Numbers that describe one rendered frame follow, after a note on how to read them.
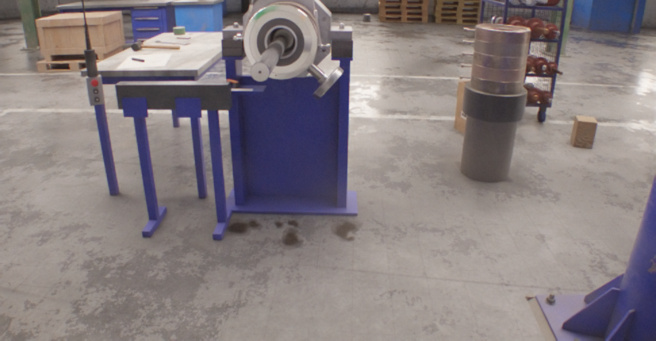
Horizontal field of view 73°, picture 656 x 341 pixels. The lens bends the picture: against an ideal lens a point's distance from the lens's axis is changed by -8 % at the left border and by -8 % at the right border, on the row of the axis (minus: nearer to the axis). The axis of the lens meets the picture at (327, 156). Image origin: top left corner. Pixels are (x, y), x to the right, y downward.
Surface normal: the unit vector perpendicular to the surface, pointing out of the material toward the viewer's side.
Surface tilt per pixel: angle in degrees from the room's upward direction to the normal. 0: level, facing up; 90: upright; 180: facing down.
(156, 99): 90
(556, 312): 0
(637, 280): 90
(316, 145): 90
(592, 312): 90
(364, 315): 0
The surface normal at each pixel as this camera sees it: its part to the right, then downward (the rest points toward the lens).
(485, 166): -0.37, 0.36
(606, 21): -0.05, 0.39
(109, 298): 0.01, -0.92
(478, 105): -0.76, 0.25
